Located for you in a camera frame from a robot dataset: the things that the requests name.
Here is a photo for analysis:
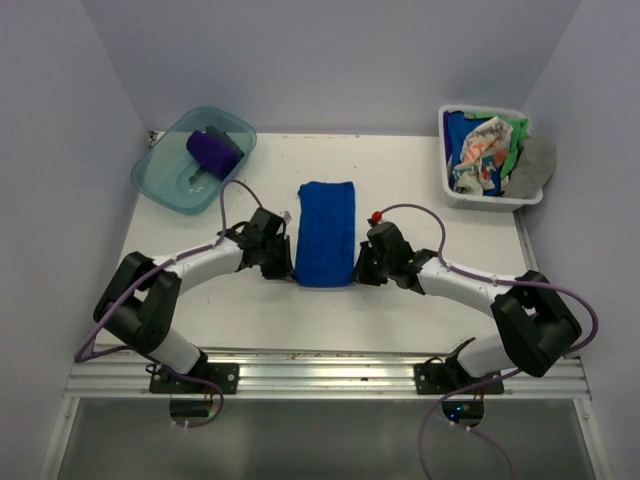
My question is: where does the dark blue cloth in basket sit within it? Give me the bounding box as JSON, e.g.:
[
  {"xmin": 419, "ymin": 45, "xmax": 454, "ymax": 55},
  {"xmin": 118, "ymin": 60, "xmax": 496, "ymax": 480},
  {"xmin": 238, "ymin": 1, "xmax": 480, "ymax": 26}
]
[{"xmin": 444, "ymin": 111, "xmax": 477, "ymax": 163}]

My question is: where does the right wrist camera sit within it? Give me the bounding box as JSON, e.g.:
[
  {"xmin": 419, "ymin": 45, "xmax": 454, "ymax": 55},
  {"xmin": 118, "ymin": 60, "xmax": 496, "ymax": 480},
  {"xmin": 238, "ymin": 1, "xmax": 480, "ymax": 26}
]
[{"xmin": 367, "ymin": 211, "xmax": 384, "ymax": 227}]

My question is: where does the green cloth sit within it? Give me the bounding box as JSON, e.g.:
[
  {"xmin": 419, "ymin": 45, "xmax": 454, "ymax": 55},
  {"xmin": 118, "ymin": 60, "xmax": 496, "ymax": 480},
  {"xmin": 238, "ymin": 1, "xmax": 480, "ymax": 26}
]
[{"xmin": 463, "ymin": 113, "xmax": 529, "ymax": 196}]

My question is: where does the grey cloth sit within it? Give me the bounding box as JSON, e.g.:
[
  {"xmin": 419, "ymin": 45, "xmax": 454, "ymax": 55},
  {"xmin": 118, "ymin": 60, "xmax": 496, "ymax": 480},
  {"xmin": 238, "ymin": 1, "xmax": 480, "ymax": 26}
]
[{"xmin": 503, "ymin": 136, "xmax": 557, "ymax": 199}]

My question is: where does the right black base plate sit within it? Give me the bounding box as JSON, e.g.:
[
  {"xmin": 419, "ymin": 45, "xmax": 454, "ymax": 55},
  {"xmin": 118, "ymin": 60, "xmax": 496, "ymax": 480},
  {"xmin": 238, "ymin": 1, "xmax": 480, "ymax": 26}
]
[{"xmin": 413, "ymin": 357, "xmax": 500, "ymax": 395}]

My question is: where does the rolled purple towel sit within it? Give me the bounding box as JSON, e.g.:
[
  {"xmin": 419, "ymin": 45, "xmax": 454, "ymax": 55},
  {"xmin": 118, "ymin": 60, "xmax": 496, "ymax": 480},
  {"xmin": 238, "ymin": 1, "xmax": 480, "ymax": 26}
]
[{"xmin": 186, "ymin": 127, "xmax": 244, "ymax": 180}]

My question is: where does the rolled dark grey towel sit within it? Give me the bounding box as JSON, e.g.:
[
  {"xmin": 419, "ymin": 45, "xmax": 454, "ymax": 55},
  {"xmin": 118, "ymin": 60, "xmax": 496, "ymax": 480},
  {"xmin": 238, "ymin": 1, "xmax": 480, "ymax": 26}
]
[{"xmin": 202, "ymin": 126, "xmax": 244, "ymax": 157}]

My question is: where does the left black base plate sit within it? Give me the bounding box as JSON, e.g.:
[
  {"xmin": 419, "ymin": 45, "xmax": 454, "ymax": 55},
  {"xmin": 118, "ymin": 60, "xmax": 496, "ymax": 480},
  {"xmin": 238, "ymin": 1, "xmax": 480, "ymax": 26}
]
[{"xmin": 145, "ymin": 362, "xmax": 240, "ymax": 394}]

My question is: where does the aluminium mounting rail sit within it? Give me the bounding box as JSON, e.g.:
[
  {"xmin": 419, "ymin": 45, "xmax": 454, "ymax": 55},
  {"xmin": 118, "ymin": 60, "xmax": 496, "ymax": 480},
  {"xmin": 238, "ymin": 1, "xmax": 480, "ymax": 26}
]
[{"xmin": 64, "ymin": 350, "xmax": 591, "ymax": 400}]

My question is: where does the blue towel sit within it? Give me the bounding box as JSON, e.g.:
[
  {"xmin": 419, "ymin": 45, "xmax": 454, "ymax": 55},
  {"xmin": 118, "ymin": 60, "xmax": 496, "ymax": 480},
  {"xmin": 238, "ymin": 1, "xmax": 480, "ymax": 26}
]
[{"xmin": 295, "ymin": 181, "xmax": 356, "ymax": 288}]

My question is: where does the patterned white cloth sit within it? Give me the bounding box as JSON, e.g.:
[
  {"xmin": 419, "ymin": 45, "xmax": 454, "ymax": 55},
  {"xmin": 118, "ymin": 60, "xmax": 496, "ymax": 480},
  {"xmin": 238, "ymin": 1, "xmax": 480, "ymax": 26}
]
[{"xmin": 450, "ymin": 116, "xmax": 513, "ymax": 196}]

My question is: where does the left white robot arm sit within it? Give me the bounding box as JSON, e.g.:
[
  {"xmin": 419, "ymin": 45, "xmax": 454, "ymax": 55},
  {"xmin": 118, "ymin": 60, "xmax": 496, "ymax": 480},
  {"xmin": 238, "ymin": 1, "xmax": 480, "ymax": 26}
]
[{"xmin": 93, "ymin": 207, "xmax": 293, "ymax": 393}]

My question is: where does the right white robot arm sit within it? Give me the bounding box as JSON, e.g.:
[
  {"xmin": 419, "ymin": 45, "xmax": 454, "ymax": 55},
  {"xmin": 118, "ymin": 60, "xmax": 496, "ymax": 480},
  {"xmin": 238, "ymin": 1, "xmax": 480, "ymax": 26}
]
[{"xmin": 351, "ymin": 222, "xmax": 582, "ymax": 393}]

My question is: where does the white laundry basket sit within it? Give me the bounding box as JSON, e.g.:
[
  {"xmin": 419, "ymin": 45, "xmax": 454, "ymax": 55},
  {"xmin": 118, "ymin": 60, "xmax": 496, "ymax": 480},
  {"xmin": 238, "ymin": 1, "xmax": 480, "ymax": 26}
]
[{"xmin": 437, "ymin": 104, "xmax": 543, "ymax": 212}]

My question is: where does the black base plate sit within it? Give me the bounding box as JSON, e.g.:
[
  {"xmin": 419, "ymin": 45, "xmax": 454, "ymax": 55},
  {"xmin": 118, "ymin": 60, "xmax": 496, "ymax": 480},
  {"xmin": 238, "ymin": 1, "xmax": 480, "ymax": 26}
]
[
  {"xmin": 413, "ymin": 357, "xmax": 500, "ymax": 395},
  {"xmin": 145, "ymin": 362, "xmax": 240, "ymax": 394}
]

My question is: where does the teal translucent plastic bin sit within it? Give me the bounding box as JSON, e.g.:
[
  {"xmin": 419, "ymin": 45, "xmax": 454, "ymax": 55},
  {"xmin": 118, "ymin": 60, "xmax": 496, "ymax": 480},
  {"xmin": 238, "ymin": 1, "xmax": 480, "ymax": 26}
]
[{"xmin": 131, "ymin": 107, "xmax": 257, "ymax": 215}]

